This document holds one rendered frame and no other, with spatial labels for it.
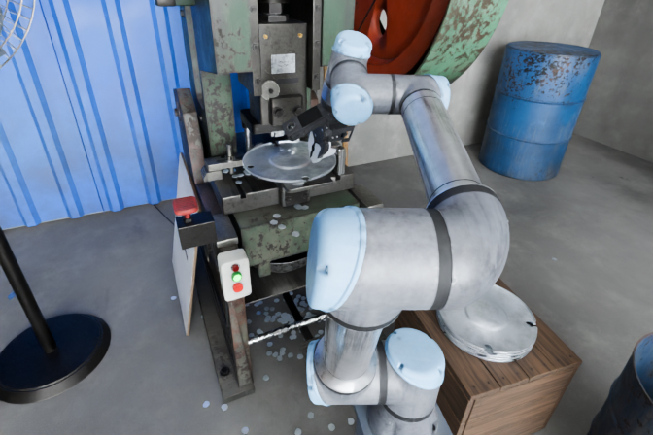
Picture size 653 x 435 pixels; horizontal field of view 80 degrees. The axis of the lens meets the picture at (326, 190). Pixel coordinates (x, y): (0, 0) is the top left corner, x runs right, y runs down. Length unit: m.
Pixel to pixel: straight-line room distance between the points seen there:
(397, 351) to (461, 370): 0.46
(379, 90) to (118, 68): 1.77
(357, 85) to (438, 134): 0.19
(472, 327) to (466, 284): 0.87
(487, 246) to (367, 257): 0.13
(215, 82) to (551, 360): 1.34
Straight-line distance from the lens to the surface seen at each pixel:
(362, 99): 0.71
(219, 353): 1.64
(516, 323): 1.37
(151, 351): 1.75
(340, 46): 0.79
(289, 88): 1.18
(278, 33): 1.14
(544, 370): 1.34
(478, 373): 1.25
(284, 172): 1.14
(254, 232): 1.16
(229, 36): 1.06
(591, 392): 1.85
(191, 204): 1.07
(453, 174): 0.54
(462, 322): 1.30
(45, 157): 2.51
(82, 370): 1.77
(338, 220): 0.41
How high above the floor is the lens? 1.30
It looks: 30 degrees down
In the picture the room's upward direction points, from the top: 2 degrees clockwise
